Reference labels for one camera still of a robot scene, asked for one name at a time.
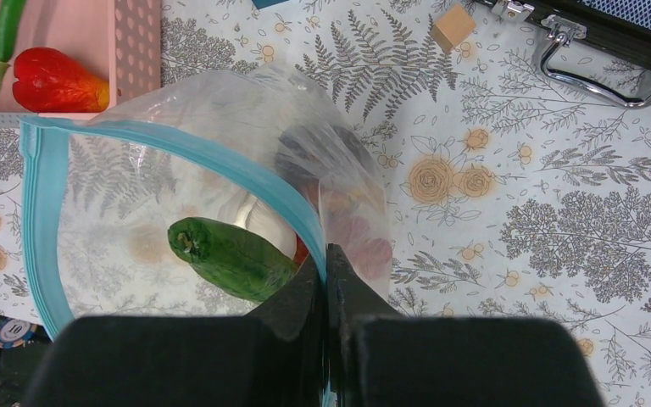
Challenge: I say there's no dark mangosteen toy fruit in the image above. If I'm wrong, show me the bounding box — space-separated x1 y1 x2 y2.
274 125 382 201

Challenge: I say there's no black poker chip case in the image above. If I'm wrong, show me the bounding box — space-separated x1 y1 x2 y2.
484 1 651 109

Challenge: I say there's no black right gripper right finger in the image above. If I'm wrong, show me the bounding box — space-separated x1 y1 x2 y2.
325 244 603 406

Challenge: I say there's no pink perforated plastic basket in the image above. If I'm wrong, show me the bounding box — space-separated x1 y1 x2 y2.
0 0 162 128

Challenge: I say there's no red pepper toy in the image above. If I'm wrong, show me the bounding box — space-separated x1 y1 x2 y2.
12 47 110 113

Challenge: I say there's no white mushroom toy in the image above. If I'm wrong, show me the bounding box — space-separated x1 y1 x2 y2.
217 191 297 259

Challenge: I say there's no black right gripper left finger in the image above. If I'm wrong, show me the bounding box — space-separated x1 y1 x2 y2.
23 264 324 406

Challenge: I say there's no red grape bunch toy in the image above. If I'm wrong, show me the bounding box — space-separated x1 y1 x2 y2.
319 189 392 282

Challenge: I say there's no clear zip top bag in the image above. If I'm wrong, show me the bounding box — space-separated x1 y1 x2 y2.
19 64 391 337

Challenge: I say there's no poker chip on base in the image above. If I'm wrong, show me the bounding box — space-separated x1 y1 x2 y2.
0 319 38 349

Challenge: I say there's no green bean pod toy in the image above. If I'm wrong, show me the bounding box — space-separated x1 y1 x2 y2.
0 0 26 92

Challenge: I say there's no small wooden cube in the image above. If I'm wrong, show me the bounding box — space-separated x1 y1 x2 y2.
430 4 476 54

